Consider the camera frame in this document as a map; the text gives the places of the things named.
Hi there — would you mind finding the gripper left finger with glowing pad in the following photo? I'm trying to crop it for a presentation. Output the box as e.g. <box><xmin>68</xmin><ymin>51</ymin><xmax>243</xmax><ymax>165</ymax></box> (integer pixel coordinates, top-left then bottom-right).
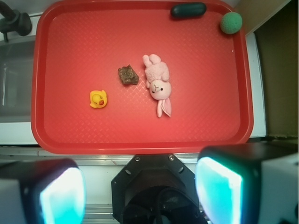
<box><xmin>0</xmin><ymin>159</ymin><xmax>86</xmax><ymax>224</ymax></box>

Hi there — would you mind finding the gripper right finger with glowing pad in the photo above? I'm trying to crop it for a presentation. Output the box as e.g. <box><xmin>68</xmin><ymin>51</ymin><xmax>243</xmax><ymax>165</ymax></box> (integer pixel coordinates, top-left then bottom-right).
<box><xmin>195</xmin><ymin>142</ymin><xmax>299</xmax><ymax>224</ymax></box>

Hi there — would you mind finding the yellow rubber duck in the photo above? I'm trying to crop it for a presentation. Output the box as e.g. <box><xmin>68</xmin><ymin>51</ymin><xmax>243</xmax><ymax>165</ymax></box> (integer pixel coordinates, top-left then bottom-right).
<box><xmin>90</xmin><ymin>90</ymin><xmax>107</xmax><ymax>108</ymax></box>

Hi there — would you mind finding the red plastic tray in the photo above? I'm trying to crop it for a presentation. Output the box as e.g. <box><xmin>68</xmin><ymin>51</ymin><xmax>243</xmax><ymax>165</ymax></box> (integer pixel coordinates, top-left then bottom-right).
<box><xmin>31</xmin><ymin>0</ymin><xmax>253</xmax><ymax>154</ymax></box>

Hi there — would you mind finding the pink plush bunny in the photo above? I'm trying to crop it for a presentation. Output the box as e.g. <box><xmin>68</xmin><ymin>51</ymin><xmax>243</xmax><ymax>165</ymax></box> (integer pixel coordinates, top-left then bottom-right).
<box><xmin>142</xmin><ymin>54</ymin><xmax>172</xmax><ymax>118</ymax></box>

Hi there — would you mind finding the clear plastic bin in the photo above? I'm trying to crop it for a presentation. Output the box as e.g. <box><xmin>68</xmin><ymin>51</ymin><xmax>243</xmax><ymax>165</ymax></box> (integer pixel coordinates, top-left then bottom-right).
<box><xmin>0</xmin><ymin>41</ymin><xmax>35</xmax><ymax>123</ymax></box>

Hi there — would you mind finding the brown rock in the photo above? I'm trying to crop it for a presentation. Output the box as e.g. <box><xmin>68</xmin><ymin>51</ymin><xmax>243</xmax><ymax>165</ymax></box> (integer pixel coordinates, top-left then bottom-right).
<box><xmin>118</xmin><ymin>65</ymin><xmax>139</xmax><ymax>85</ymax></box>

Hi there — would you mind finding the green foam ball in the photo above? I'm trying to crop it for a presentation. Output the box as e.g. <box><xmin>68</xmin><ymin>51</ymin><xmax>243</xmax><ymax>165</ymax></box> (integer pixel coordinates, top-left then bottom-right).
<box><xmin>220</xmin><ymin>12</ymin><xmax>242</xmax><ymax>35</ymax></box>

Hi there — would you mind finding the black clamp knob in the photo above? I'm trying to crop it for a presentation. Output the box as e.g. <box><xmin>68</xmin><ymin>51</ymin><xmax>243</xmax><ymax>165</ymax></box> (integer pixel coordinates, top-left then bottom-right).
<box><xmin>0</xmin><ymin>1</ymin><xmax>32</xmax><ymax>43</ymax></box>

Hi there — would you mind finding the dark green oblong case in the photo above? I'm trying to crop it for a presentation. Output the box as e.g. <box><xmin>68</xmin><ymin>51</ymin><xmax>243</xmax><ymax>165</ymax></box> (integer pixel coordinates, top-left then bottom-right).
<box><xmin>170</xmin><ymin>2</ymin><xmax>207</xmax><ymax>19</ymax></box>

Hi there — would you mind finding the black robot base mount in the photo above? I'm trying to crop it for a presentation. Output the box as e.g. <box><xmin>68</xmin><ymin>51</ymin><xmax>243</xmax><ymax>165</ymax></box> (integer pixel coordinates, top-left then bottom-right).
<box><xmin>111</xmin><ymin>154</ymin><xmax>206</xmax><ymax>224</ymax></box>

